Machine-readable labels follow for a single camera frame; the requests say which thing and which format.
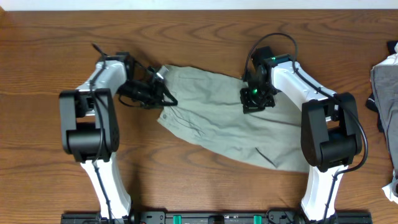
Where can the khaki shorts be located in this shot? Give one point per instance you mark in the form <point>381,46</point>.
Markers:
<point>209,113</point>

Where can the white cloth at edge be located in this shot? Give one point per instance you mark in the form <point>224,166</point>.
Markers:
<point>390,189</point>

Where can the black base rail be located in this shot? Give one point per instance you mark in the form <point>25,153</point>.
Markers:
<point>272,217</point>

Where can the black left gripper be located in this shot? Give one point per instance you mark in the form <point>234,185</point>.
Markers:
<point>158,90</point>

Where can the grey folded garment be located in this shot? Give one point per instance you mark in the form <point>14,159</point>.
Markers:
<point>387,99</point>

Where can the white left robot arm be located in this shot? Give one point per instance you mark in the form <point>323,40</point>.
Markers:
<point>90,131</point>

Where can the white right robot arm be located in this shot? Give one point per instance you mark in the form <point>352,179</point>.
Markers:
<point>330,132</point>

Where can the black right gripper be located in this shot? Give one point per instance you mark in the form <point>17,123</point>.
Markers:
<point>248,106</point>

